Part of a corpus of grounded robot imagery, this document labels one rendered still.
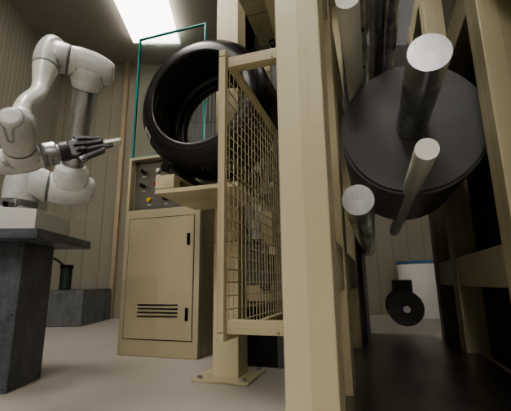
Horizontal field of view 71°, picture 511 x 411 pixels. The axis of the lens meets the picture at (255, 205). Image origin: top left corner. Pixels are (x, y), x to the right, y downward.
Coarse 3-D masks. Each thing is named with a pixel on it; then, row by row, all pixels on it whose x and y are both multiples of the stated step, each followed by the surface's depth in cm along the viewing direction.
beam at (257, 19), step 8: (240, 0) 157; (248, 0) 157; (256, 0) 157; (248, 8) 162; (256, 8) 162; (264, 8) 162; (248, 16) 167; (256, 16) 167; (264, 16) 167; (256, 24) 172; (264, 24) 172; (256, 32) 177; (264, 32) 178; (272, 32) 178; (264, 40) 183
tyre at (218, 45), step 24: (192, 48) 156; (216, 48) 152; (240, 48) 151; (168, 72) 159; (192, 72) 177; (216, 72) 180; (240, 72) 145; (264, 72) 149; (168, 96) 177; (192, 96) 185; (264, 96) 144; (144, 120) 157; (168, 120) 181; (240, 120) 141; (168, 144) 150; (192, 144) 146; (216, 144) 143; (240, 144) 144; (264, 144) 156; (192, 168) 151; (216, 168) 151
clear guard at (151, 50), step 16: (176, 32) 260; (192, 32) 255; (144, 48) 266; (160, 48) 261; (176, 48) 257; (144, 64) 263; (160, 64) 258; (144, 80) 260; (144, 96) 257; (192, 128) 239; (144, 144) 248
